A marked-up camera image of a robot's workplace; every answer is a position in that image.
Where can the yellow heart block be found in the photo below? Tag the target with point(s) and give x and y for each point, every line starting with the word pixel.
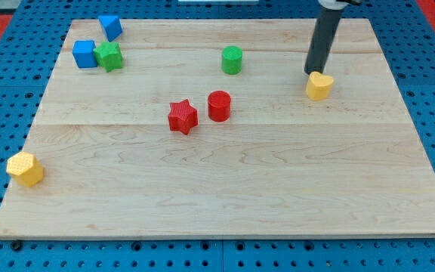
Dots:
pixel 319 86

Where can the wooden board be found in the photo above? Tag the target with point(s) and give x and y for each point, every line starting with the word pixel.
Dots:
pixel 282 167

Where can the red cylinder block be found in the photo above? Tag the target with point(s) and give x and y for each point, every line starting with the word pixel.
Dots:
pixel 219 106

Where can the red star block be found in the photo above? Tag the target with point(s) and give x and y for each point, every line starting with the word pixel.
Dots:
pixel 182 116

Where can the green cylinder block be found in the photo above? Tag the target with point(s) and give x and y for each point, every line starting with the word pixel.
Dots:
pixel 231 60

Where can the green star block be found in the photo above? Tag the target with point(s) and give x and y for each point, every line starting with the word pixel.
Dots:
pixel 109 56

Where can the blue triangle block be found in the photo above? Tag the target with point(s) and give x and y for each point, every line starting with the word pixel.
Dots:
pixel 111 26

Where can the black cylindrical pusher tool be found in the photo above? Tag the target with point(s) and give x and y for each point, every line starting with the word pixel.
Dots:
pixel 324 33

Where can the blue cube block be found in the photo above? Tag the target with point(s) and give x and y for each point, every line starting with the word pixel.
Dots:
pixel 83 53

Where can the yellow hexagon block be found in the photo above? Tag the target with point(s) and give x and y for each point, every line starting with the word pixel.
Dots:
pixel 25 169

